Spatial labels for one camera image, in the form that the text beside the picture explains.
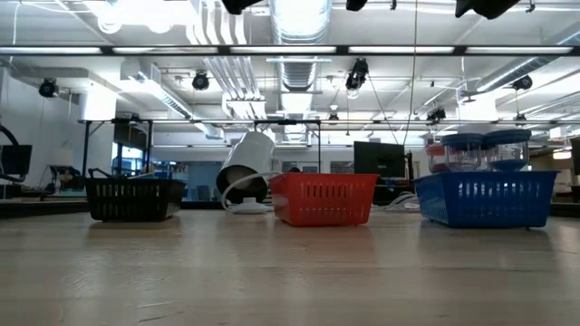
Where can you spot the white cylindrical lamp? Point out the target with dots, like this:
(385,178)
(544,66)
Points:
(249,151)

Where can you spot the pink hourglass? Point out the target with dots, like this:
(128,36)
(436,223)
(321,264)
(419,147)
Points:
(435,156)

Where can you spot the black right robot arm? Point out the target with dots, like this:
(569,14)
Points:
(487,6)

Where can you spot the black ceiling spotlight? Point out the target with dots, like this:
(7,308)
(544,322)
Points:
(200,80)
(523,82)
(358,74)
(436,114)
(47,87)

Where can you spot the black background monitor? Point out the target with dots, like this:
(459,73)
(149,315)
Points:
(575,156)
(378,158)
(16,159)

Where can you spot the person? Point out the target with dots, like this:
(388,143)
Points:
(294,170)
(68,176)

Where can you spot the red plastic basket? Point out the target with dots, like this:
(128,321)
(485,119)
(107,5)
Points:
(326,199)

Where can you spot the black plastic basket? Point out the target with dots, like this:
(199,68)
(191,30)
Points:
(131,199)

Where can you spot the blue plastic basket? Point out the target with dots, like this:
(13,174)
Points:
(485,199)

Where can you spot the black aluminium rig frame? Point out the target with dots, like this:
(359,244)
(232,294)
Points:
(342,50)

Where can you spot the silver ventilation duct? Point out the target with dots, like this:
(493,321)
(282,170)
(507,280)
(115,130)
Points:
(299,27)

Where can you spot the black background rig frame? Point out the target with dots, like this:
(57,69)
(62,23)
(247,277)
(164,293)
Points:
(85,149)

